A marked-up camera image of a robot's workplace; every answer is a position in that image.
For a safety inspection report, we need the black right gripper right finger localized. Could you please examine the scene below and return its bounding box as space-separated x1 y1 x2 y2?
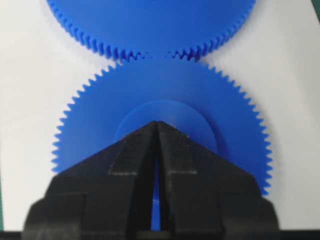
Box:
157 121 281 240

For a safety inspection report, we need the small blue gear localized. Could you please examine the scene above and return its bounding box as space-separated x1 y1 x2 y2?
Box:
54 58 270 238

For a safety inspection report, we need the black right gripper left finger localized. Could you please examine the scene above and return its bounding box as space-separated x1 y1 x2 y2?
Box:
21 121 158 240

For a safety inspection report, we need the large blue gear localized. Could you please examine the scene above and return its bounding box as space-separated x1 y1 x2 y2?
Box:
47 0 255 61

